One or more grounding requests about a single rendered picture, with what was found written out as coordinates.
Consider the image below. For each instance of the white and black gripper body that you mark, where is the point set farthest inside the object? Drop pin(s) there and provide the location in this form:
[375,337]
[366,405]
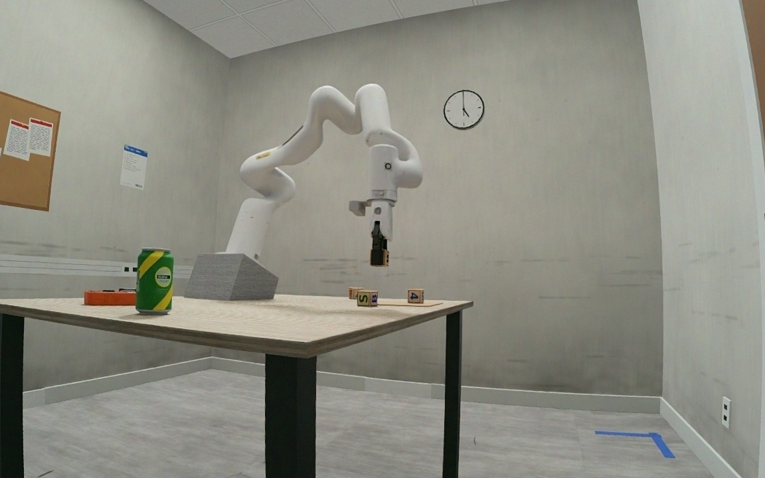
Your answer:
[382,211]

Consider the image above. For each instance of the orange digital multimeter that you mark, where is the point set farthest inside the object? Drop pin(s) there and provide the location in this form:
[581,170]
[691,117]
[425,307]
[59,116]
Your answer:
[109,297]

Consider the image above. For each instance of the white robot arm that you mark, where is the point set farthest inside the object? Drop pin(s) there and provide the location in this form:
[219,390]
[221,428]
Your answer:
[387,170]

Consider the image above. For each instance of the green and yellow soda can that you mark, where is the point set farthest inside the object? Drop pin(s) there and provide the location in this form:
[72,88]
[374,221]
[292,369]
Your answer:
[154,285]

